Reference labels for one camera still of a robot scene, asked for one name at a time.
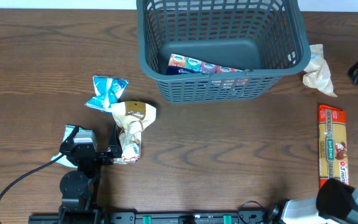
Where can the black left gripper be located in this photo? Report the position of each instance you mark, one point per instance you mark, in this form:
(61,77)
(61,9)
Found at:
(107,158)

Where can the beige paper bag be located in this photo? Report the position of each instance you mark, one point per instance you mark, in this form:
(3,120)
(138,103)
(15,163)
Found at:
(317,74)

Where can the beige brown snack bag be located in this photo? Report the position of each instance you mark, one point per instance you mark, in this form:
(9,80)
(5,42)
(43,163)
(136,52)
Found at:
(132,117)

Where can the San Remo spaghetti packet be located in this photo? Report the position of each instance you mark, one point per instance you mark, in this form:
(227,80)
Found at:
(332,145)

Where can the Kleenex tissue multipack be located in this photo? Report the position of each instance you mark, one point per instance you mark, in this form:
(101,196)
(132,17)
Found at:
(194,65)

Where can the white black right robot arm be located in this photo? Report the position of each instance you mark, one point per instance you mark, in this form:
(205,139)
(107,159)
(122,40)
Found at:
(336,201)

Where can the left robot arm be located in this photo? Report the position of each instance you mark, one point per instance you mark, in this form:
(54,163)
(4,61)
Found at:
(79,187)

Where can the blue white snack bag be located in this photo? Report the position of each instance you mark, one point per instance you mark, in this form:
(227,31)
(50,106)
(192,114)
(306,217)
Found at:
(108,91)

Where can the grey plastic basket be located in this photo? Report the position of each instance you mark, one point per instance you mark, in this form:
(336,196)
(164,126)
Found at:
(259,41)

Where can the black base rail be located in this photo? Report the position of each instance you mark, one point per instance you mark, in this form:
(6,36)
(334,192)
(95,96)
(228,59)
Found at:
(242,216)

